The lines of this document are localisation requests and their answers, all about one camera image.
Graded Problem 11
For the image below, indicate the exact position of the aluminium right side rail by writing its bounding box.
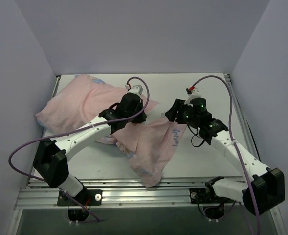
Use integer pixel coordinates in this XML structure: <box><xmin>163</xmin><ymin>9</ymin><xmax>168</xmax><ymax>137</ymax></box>
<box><xmin>224</xmin><ymin>74</ymin><xmax>260</xmax><ymax>161</ymax></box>

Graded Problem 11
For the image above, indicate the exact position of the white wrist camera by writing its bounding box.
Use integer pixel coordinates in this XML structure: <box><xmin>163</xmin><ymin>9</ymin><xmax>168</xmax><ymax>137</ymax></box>
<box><xmin>125</xmin><ymin>84</ymin><xmax>143</xmax><ymax>96</ymax></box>
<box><xmin>185</xmin><ymin>86</ymin><xmax>201</xmax><ymax>104</ymax></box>

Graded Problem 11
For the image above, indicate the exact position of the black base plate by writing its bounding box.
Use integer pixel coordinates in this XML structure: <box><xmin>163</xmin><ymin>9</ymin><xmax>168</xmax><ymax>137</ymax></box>
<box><xmin>189</xmin><ymin>187</ymin><xmax>233</xmax><ymax>204</ymax></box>
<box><xmin>57</xmin><ymin>189</ymin><xmax>103</xmax><ymax>206</ymax></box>

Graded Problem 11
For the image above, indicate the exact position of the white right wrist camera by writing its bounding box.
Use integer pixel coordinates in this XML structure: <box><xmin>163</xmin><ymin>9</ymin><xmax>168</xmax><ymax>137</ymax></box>
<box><xmin>185</xmin><ymin>86</ymin><xmax>201</xmax><ymax>104</ymax></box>

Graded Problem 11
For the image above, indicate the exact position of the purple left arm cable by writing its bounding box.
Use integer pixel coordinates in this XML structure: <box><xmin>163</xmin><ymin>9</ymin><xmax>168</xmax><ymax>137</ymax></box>
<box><xmin>8</xmin><ymin>76</ymin><xmax>150</xmax><ymax>224</ymax></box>

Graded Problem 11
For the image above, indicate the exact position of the white pillow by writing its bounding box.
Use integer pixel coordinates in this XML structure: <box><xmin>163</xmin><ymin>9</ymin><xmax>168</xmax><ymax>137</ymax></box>
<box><xmin>145</xmin><ymin>103</ymin><xmax>168</xmax><ymax>123</ymax></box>

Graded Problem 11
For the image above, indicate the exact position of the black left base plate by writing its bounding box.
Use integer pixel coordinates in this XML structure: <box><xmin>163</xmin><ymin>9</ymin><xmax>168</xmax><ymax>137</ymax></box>
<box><xmin>57</xmin><ymin>189</ymin><xmax>103</xmax><ymax>206</ymax></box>

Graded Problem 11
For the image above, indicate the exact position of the pink and blue printed pillowcase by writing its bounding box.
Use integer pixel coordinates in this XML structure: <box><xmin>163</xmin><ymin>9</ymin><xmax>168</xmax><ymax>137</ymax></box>
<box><xmin>36</xmin><ymin>75</ymin><xmax>186</xmax><ymax>188</ymax></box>

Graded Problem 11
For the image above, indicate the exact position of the aluminium front rail frame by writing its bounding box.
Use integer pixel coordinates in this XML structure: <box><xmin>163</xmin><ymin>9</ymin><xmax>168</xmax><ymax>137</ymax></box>
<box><xmin>7</xmin><ymin>177</ymin><xmax>286</xmax><ymax>235</ymax></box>

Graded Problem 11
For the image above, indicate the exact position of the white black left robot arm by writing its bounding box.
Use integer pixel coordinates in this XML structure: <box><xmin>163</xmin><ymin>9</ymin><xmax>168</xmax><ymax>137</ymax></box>
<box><xmin>33</xmin><ymin>89</ymin><xmax>147</xmax><ymax>205</ymax></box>

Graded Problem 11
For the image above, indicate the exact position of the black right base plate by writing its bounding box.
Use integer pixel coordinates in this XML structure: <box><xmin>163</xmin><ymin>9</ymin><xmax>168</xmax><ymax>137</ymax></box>
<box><xmin>189</xmin><ymin>187</ymin><xmax>233</xmax><ymax>204</ymax></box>

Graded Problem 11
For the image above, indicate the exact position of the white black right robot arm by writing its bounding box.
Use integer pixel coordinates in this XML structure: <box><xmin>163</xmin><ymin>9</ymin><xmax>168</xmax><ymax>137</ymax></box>
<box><xmin>165</xmin><ymin>97</ymin><xmax>285</xmax><ymax>215</ymax></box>

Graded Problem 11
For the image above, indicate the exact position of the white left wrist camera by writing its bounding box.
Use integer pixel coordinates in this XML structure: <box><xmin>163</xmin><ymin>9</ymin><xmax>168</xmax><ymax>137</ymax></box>
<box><xmin>125</xmin><ymin>84</ymin><xmax>143</xmax><ymax>96</ymax></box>

